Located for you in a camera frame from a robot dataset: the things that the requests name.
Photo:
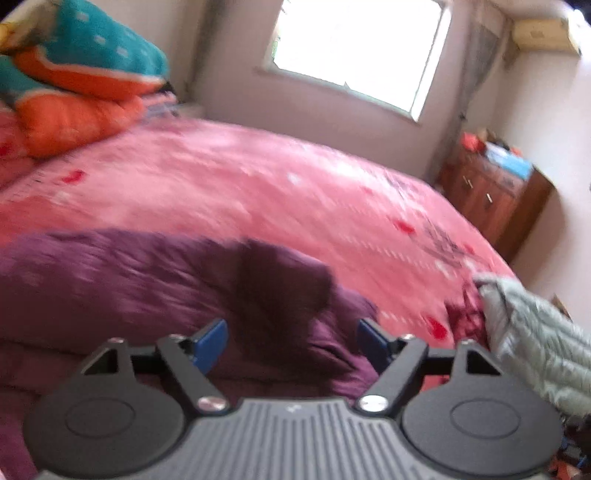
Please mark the red box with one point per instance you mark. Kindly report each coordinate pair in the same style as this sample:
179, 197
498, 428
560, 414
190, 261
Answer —
472, 141

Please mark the pink heart print pillow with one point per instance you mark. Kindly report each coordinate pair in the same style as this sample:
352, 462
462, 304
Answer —
11, 152

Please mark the white low cabinet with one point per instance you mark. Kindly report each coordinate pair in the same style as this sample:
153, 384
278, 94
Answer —
191, 110

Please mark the yellow cloth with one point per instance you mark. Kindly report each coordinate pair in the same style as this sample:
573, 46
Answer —
5, 34

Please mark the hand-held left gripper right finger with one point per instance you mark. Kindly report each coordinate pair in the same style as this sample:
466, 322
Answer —
371, 341

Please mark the dark red down jacket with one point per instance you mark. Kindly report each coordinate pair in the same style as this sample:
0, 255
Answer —
464, 309

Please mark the beige air conditioner unit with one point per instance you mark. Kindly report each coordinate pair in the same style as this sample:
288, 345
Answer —
545, 32

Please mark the teal and orange folded quilt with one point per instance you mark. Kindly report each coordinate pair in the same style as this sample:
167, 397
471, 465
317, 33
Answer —
92, 41
69, 120

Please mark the folded clothes stack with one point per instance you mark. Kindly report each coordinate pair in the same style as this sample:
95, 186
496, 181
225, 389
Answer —
161, 104

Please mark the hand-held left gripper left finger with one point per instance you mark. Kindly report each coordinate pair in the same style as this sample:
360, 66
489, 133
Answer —
210, 341

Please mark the pink heart print blanket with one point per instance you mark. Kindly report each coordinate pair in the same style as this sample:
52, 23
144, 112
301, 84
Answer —
277, 184

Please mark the purple down jacket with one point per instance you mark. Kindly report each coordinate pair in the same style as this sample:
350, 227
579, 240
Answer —
138, 286

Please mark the grey curtain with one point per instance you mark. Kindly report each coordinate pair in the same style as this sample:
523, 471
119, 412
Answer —
203, 46
480, 60

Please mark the window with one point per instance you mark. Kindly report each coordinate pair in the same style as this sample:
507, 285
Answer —
355, 41

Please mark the brown wooden cabinet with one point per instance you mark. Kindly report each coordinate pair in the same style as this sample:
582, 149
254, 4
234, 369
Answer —
489, 203

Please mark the pale down jacket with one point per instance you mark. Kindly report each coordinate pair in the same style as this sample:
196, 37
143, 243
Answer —
531, 337

